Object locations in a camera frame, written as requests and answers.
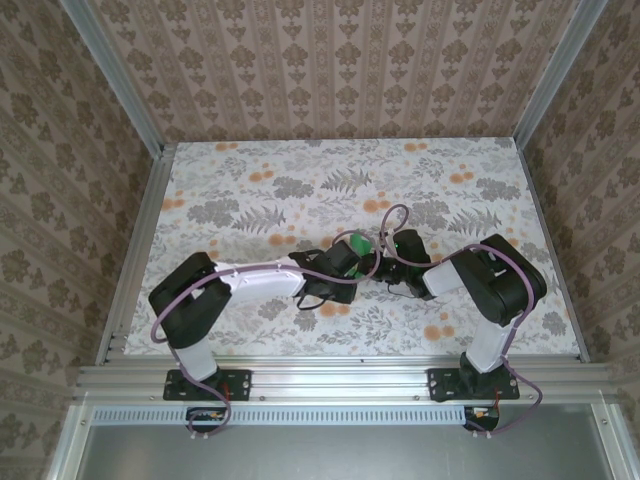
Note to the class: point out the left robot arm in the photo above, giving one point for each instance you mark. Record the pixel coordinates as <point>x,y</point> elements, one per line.
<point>190,305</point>

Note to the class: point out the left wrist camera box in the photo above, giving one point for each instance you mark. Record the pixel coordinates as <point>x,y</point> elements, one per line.
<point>342,257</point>

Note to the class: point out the grey metal panel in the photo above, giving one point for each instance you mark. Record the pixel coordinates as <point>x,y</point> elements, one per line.
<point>325,455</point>

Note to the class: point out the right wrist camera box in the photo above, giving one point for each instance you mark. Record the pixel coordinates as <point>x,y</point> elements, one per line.
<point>412,247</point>

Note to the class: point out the long aluminium mounting rail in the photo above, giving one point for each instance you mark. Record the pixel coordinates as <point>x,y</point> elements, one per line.
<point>340,380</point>

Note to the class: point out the floral table cover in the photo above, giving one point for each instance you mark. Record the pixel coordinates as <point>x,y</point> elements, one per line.
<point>300,165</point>

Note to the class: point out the small black connector module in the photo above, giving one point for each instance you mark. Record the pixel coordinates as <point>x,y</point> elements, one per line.
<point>200,425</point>
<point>487,422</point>

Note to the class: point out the aluminium side rail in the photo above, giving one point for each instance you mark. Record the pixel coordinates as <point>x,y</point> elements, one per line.
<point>150,210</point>
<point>547,240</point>

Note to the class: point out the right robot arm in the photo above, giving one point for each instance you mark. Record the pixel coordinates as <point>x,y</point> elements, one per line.
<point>505,285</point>

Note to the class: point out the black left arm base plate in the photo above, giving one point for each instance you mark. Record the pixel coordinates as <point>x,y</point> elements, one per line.
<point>240,385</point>

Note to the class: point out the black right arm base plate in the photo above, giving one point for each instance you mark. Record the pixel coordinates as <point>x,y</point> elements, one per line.
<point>442,385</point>

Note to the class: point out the green paper sheet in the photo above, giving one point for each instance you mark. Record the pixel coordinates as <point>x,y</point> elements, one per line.
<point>360,242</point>

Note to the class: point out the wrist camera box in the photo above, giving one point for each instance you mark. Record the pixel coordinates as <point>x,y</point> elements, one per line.
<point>342,257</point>
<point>412,247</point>

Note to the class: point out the aluminium frame post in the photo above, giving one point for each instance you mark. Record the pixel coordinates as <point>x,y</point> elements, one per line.
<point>115,80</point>
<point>555,75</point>

